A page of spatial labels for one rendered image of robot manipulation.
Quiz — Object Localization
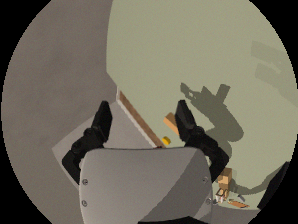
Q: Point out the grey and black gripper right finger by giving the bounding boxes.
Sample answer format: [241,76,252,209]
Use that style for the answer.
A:
[175,100,229,183]

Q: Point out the orange wooden bar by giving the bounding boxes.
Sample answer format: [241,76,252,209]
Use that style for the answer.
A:
[163,112,179,136]

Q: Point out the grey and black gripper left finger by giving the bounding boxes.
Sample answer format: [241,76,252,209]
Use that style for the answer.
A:
[62,101,113,185]

